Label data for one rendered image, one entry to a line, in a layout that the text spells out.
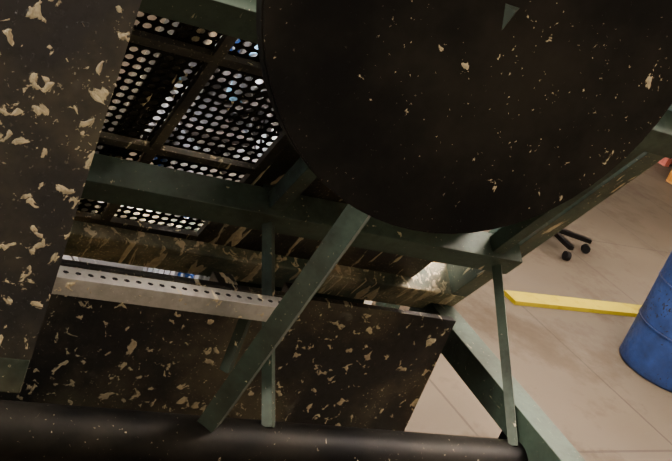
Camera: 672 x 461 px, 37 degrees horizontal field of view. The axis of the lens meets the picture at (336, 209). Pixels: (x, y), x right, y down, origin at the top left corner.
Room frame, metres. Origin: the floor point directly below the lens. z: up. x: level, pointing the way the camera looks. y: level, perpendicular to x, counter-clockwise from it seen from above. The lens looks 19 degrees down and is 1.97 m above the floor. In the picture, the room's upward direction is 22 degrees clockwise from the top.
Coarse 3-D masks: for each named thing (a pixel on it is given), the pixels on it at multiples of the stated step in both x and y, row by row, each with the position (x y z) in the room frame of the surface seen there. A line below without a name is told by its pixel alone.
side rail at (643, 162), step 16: (640, 160) 2.51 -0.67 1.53; (656, 160) 2.52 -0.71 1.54; (624, 176) 2.55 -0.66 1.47; (592, 192) 2.59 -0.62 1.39; (608, 192) 2.60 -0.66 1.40; (576, 208) 2.63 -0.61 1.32; (544, 224) 2.69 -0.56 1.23; (560, 224) 2.68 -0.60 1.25; (528, 240) 2.72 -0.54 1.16; (544, 240) 2.74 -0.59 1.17; (448, 272) 2.95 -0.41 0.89; (464, 272) 2.89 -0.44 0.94; (480, 272) 2.83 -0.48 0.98; (464, 288) 2.88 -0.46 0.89
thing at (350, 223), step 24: (504, 24) 1.55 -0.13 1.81; (360, 216) 1.68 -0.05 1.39; (264, 240) 2.28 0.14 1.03; (336, 240) 1.71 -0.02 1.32; (264, 264) 2.24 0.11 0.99; (312, 264) 1.74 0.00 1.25; (264, 288) 2.20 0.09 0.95; (312, 288) 1.74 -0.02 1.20; (288, 312) 1.77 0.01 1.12; (504, 312) 2.59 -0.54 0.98; (240, 336) 1.97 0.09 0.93; (264, 336) 1.80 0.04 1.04; (504, 336) 2.54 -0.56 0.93; (240, 360) 1.83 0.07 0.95; (264, 360) 1.82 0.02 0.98; (504, 360) 2.50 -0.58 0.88; (240, 384) 1.84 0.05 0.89; (264, 384) 2.05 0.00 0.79; (504, 384) 2.46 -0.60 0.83; (216, 408) 1.88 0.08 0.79; (264, 408) 2.02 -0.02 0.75
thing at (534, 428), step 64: (64, 320) 2.18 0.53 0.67; (128, 320) 2.26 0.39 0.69; (192, 320) 2.35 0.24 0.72; (320, 320) 2.53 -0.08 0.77; (384, 320) 2.63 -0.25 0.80; (448, 320) 2.74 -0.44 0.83; (64, 384) 2.21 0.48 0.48; (128, 384) 2.29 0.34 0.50; (192, 384) 2.38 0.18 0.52; (256, 384) 2.47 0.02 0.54; (320, 384) 2.57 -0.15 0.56; (384, 384) 2.68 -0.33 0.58; (0, 448) 1.64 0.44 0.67; (64, 448) 1.71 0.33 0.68; (128, 448) 1.78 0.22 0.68; (192, 448) 1.85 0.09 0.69; (256, 448) 1.93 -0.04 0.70; (320, 448) 2.02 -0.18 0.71; (384, 448) 2.12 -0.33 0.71; (448, 448) 2.23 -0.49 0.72; (512, 448) 2.35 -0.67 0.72
